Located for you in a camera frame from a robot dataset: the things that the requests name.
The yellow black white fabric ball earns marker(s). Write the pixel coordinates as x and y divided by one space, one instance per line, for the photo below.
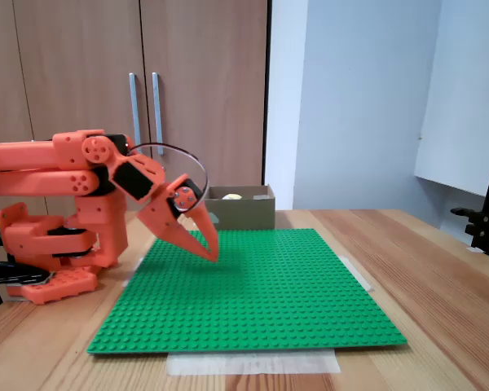
232 196

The open cardboard box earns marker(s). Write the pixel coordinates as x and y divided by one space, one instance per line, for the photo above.
248 216

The short masking tape strip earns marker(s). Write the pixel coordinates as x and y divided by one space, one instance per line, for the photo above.
360 277
127 282

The green studded baseplate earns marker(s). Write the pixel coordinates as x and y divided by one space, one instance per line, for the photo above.
228 317

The brown wooden cabinet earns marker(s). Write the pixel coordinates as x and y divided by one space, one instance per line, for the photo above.
85 61

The wide masking tape strip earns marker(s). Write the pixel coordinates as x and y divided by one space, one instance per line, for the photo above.
248 364

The white board panel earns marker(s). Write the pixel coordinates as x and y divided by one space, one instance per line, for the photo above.
464 122

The black camera stand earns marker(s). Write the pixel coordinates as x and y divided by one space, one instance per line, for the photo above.
478 228

